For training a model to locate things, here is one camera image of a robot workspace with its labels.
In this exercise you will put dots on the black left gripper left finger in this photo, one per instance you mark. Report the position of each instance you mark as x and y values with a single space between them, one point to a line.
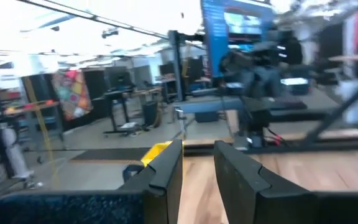
73 208

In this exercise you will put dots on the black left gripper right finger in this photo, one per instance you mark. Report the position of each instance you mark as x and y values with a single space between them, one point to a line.
291 208

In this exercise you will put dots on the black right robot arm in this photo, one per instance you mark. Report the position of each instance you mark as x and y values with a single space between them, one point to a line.
255 124

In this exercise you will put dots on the blue-screen computer monitor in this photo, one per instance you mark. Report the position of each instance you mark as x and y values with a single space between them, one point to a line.
216 37

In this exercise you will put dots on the grey monitor desk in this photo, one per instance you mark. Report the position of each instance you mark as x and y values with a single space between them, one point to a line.
204 105

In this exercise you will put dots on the black orange-edged floor mat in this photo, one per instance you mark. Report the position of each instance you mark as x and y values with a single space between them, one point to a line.
110 154

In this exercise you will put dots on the black metal pole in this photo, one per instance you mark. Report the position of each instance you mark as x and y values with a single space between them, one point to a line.
176 68

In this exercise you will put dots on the white cylinder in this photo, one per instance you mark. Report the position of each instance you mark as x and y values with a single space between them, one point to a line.
14 152

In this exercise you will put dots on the yellow plastic basket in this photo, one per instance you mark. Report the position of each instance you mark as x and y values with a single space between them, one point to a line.
154 151

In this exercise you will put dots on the wooden side table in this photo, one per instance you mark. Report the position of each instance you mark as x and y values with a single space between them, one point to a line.
353 57

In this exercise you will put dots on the black waste bin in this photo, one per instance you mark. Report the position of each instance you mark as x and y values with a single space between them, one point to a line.
150 113

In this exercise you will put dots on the colourful patchwork quilt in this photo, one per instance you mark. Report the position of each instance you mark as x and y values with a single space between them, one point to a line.
73 93

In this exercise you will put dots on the black standing desk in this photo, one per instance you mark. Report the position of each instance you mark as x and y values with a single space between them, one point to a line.
118 94

